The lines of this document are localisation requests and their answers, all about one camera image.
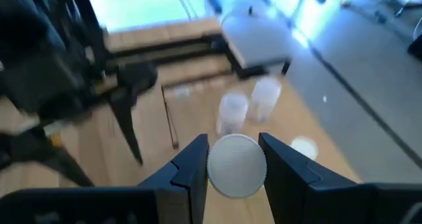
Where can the large orange medicine bottle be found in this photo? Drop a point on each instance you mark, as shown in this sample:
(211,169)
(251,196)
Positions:
(56,141)

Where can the clear plastic medicine bottle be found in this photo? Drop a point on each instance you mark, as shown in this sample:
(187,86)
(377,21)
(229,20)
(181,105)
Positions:
(232,112)
(265,99)

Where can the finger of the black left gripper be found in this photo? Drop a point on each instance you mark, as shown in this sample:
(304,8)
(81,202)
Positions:
(33,148)
(132,82)

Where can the white round lid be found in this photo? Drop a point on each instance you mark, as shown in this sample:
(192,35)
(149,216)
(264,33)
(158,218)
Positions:
(236,164)

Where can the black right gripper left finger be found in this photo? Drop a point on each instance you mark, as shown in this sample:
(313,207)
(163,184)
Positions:
(148,201)

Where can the white pale object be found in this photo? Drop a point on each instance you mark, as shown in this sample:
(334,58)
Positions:
(305,147)

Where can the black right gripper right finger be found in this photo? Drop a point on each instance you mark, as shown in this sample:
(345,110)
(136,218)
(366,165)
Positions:
(313,197)

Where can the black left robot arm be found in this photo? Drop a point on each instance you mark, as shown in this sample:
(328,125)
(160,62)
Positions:
(43,23)

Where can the small white floor scrap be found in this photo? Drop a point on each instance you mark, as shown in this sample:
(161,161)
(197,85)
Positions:
(324,99)

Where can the black floor tape strip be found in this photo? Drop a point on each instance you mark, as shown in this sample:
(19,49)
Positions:
(362,104)

